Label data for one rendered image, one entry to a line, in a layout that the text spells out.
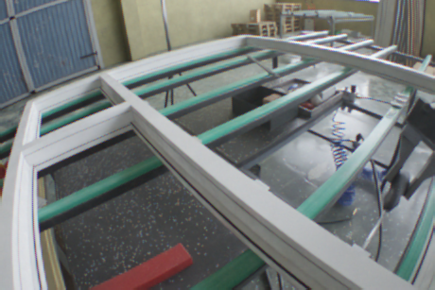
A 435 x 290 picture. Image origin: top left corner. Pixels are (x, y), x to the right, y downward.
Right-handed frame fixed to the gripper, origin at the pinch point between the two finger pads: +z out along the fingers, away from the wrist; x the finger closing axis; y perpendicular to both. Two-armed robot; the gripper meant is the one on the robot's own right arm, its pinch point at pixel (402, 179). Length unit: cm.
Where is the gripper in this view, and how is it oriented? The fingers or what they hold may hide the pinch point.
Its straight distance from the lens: 46.9
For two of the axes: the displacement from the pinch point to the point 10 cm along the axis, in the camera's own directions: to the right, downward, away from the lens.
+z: -5.5, 7.9, 2.7
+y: -5.7, -1.3, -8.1
